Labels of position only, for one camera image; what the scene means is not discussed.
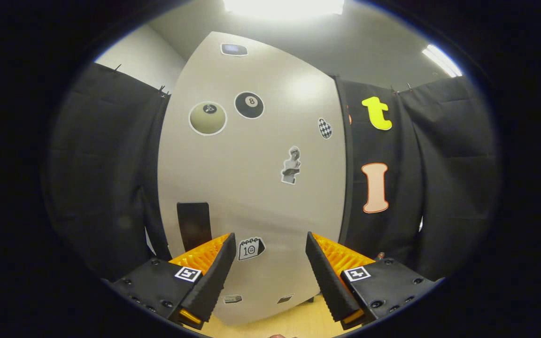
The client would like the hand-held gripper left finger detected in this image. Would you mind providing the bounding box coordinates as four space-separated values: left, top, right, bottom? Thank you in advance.
106 232 237 329

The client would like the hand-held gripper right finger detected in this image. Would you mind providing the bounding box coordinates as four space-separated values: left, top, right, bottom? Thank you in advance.
305 231 445 330

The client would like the beige shoe cabinet door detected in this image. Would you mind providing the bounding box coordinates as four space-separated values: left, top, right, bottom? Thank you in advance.
158 31 348 327

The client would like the black backdrop cloth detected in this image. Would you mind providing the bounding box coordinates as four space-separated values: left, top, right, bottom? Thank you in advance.
47 62 501 282

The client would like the ceiling light tube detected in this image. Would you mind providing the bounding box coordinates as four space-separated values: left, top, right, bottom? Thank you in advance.
422 44 463 78

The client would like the ceiling light panel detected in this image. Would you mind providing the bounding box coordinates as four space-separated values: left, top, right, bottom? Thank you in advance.
224 0 345 20

